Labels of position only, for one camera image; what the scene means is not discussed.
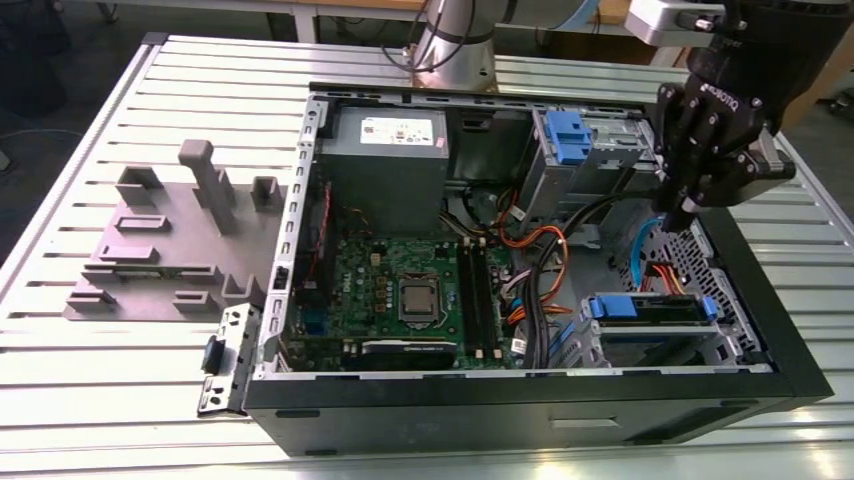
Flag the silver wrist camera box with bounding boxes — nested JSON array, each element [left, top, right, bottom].
[[624, 0, 727, 47]]

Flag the green RAM stick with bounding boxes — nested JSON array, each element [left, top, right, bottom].
[[112, 267, 185, 279]]

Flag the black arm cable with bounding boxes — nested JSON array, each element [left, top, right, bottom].
[[380, 0, 436, 66]]

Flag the CPU socket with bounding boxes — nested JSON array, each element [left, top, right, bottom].
[[393, 272, 449, 329]]

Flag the wooden top desk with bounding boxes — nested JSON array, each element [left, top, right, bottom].
[[265, 0, 688, 69]]

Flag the metal hinged slot bracket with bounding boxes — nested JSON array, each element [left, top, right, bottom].
[[196, 302, 261, 417]]

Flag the orange wire bundle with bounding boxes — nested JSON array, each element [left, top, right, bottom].
[[499, 224, 572, 311]]

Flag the black graphics card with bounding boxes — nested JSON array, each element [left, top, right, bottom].
[[342, 337, 461, 372]]

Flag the black cable bundle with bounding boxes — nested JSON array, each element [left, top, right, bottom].
[[523, 189, 665, 370]]

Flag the black blue latch knob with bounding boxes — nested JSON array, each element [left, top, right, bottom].
[[201, 335, 228, 374]]

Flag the grey parts rack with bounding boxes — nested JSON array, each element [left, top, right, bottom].
[[62, 138, 294, 324]]

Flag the green motherboard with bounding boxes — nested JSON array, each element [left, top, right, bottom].
[[285, 237, 528, 371]]

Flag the blue data wire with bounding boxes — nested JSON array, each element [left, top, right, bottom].
[[628, 212, 671, 292]]

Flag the silver CPU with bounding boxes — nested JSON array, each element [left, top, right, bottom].
[[403, 285, 441, 315]]

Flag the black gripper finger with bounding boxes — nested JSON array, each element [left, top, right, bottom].
[[665, 127, 796, 232], [649, 82, 765, 214]]

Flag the black open PC case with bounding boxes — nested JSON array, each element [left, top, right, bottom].
[[240, 82, 835, 457]]

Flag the red power wire black plug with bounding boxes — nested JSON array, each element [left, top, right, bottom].
[[641, 260, 687, 297]]

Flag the blue drive latch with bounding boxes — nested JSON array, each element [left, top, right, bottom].
[[543, 110, 593, 166]]

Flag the metal optical drive cage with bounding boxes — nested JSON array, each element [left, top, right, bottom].
[[519, 107, 668, 246]]

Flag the black RAM slot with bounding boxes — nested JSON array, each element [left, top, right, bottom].
[[472, 238, 503, 359], [456, 239, 485, 359]]

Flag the grey power supply unit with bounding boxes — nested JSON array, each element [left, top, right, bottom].
[[312, 105, 449, 241]]

